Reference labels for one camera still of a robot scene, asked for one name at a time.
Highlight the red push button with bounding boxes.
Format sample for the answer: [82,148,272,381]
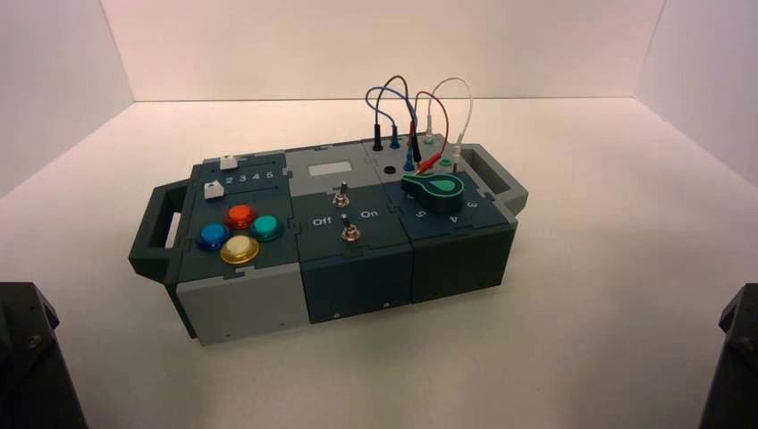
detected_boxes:
[224,204,258,231]

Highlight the black jumper wire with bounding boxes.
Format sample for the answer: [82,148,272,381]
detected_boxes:
[371,75,423,165]

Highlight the dark green rotary knob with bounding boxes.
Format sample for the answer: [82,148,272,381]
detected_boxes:
[400,172,467,215]

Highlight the blue jumper wire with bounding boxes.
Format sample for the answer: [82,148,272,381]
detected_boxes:
[365,86,416,174]

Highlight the white jumper wire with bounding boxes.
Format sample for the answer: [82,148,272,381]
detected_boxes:
[424,77,475,174]

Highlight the red jumper wire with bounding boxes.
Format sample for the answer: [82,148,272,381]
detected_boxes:
[407,90,451,175]

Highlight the teal green push button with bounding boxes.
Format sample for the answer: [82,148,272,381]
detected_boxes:
[248,214,285,243]

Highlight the white display window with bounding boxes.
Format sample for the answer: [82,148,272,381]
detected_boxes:
[307,161,354,178]

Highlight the dark blue grey task box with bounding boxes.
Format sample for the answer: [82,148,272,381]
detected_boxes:
[128,139,529,348]

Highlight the blue push button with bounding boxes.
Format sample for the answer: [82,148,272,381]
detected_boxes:
[196,222,232,252]

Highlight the yellow push button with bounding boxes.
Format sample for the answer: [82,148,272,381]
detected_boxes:
[219,234,261,265]

